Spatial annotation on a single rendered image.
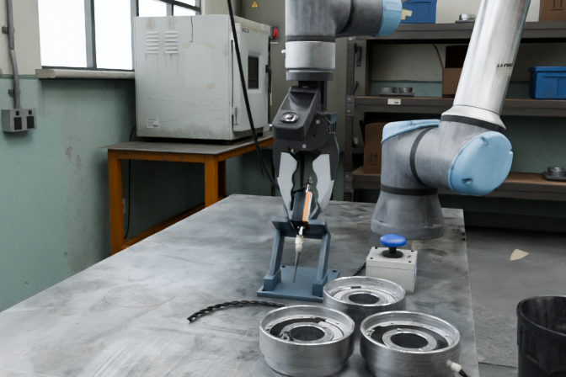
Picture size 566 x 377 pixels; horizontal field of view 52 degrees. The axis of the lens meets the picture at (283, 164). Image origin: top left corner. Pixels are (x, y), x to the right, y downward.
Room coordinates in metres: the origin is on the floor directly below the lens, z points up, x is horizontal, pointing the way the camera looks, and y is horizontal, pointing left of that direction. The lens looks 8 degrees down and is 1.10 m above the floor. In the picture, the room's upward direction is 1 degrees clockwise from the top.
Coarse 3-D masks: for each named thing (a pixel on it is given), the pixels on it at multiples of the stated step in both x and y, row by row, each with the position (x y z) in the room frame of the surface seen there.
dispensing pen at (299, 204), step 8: (304, 184) 0.88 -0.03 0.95; (312, 184) 0.88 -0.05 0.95; (296, 192) 0.85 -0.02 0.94; (304, 192) 0.87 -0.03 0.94; (296, 200) 0.85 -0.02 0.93; (304, 200) 0.84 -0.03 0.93; (296, 208) 0.84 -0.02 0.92; (296, 216) 0.83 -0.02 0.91; (296, 224) 0.84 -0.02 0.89; (296, 232) 0.83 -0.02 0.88; (304, 232) 0.83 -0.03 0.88; (296, 240) 0.83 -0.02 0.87; (296, 248) 0.82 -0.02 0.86; (296, 256) 0.81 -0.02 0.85; (296, 264) 0.81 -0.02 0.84
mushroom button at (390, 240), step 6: (390, 234) 0.86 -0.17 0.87; (384, 240) 0.83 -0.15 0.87; (390, 240) 0.83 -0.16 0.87; (396, 240) 0.83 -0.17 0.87; (402, 240) 0.83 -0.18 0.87; (390, 246) 0.83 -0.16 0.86; (396, 246) 0.82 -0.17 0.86; (402, 246) 0.83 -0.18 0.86; (390, 252) 0.84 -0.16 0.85; (396, 252) 0.84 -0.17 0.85
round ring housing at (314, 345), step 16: (272, 320) 0.63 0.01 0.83; (336, 320) 0.64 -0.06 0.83; (352, 320) 0.61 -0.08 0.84; (272, 336) 0.57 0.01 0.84; (304, 336) 0.62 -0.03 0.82; (320, 336) 0.61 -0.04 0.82; (352, 336) 0.58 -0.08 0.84; (272, 352) 0.57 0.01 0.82; (288, 352) 0.55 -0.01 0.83; (304, 352) 0.55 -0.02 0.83; (320, 352) 0.55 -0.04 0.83; (336, 352) 0.56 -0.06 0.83; (352, 352) 0.58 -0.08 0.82; (272, 368) 0.58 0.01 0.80; (288, 368) 0.56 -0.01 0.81; (304, 368) 0.55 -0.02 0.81; (320, 368) 0.56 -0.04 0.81; (336, 368) 0.57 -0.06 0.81
